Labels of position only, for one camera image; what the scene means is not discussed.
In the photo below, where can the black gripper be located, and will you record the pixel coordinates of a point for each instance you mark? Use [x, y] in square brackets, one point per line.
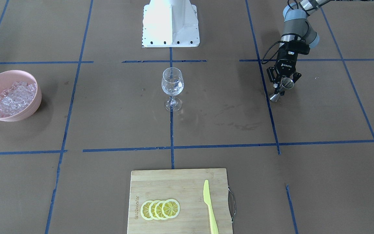
[285, 64]

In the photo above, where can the steel jigger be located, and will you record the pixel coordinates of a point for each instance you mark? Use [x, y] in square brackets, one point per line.
[285, 84]

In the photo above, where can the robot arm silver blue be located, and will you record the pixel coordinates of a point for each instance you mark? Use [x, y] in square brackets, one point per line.
[298, 37]

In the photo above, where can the clear wine glass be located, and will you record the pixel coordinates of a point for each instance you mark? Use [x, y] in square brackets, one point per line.
[172, 84]

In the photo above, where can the ice cubes pile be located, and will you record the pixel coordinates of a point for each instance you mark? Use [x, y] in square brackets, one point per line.
[16, 98]

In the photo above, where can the bamboo cutting board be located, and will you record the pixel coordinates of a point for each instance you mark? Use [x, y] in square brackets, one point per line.
[185, 186]

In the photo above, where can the yellow plastic knife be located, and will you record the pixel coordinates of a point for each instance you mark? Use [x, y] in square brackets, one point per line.
[208, 202]

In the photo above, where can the pink bowl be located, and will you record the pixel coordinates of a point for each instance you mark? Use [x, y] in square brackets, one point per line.
[6, 80]

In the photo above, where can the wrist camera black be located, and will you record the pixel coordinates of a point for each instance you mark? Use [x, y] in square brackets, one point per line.
[298, 47]

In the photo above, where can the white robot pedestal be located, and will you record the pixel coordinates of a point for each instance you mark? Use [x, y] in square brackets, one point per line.
[170, 23]

